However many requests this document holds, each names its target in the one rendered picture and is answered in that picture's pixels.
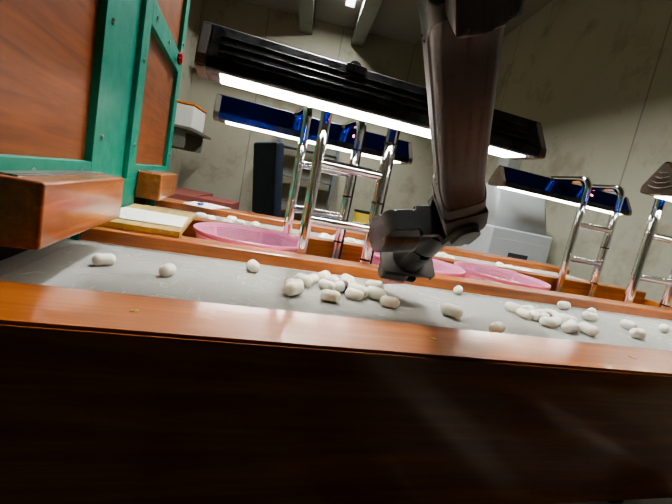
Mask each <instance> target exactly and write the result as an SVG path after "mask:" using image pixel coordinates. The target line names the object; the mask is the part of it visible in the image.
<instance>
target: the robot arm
mask: <svg viewBox="0 0 672 504"><path fill-rule="evenodd" d="M416 2H417V7H418V12H419V18H420V25H421V37H422V47H423V58H424V69H425V79H426V90H427V101H428V112H429V123H430V133H431V144H432V155H433V166H434V174H433V183H432V193H433V195H432V196H431V197H430V198H429V199H428V200H427V201H428V204H429V205H428V206H427V205H415V206H414V207H413V208H412V209H391V210H387V211H385V212H383V214H382V215H375V216H374V217H373V218H372V220H371V222H370V226H369V242H370V246H371V248H372V250H373V251H374V252H380V263H379V267H378V276H379V277H380V278H382V281H383V284H412V283H413V282H414V281H415V280H416V277H422V278H429V280H431V279H432V278H434V277H435V271H434V265H433V259H432V258H433V257H434V256H435V255H436V254H437V253H438V252H439V251H441V250H442V249H443V248H444V247H445V246H463V245H469V244H470V243H472V242H473V241H474V240H476V239H477V238H478V237H479V236H480V235H481V233H480V231H481V230H482V229H483V228H484V227H485V226H486V224H487V219H488V213H489V212H488V209H487V207H486V199H487V190H486V184H485V178H486V168H487V160H488V152H489V144H490V136H491V128H492V120H493V112H494V104H495V96H496V88H497V80H498V72H499V64H500V56H501V49H502V41H503V35H504V29H505V24H507V23H509V22H511V21H512V20H514V19H516V18H517V17H519V16H520V15H522V13H523V9H524V3H525V0H416Z"/></svg>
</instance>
